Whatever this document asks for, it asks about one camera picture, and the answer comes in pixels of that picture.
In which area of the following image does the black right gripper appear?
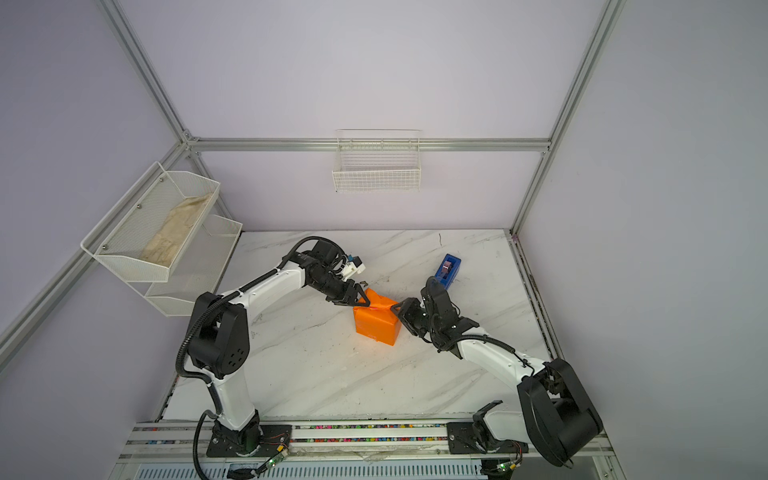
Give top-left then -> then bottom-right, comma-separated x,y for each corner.
389,296 -> 440,335

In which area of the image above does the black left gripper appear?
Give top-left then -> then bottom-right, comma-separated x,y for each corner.
311,273 -> 371,308

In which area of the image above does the orange wrapping paper sheet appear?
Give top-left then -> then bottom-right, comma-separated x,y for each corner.
353,289 -> 402,346

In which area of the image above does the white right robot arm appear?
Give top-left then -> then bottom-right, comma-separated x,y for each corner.
391,298 -> 603,467

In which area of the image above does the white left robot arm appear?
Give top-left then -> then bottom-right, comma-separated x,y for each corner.
175,257 -> 370,432

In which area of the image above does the blue tape dispenser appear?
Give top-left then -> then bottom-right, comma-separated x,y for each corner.
434,254 -> 461,289

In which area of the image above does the white mesh lower shelf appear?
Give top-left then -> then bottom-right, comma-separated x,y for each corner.
144,214 -> 242,317

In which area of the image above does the white mesh shelf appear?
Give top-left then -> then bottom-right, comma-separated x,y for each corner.
80,162 -> 220,283
144,214 -> 242,317

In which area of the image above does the beige cloth in shelf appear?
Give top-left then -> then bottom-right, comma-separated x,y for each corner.
140,194 -> 211,267

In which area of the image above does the white mesh upper shelf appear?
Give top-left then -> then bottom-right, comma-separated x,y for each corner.
80,162 -> 220,283

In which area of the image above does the black corrugated cable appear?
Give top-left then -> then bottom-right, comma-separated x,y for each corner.
175,235 -> 349,480

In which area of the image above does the white wire wall basket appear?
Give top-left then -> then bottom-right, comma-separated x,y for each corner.
332,129 -> 422,193

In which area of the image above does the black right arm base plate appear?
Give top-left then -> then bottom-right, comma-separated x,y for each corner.
446,421 -> 529,455

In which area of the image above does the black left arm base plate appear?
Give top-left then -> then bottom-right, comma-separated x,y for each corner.
206,422 -> 293,458

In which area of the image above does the aluminium front rail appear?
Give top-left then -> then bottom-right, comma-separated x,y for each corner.
116,415 -> 616,464

